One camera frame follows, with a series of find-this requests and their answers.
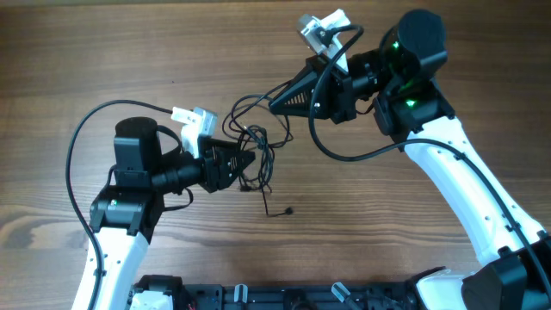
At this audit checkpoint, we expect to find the black thin cable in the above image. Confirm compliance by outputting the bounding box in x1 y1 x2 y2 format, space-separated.
238 128 294 218

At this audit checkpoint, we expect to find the right camera black cable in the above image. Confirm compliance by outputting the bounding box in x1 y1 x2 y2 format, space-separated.
307 23 551 298

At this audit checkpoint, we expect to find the black USB cable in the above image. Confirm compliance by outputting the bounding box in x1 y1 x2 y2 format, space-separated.
221 79 294 193

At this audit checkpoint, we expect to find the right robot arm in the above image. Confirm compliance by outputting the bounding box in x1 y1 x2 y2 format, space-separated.
269 9 550 309

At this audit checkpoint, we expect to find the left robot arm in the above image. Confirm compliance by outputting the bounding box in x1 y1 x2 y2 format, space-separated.
73 117 255 309

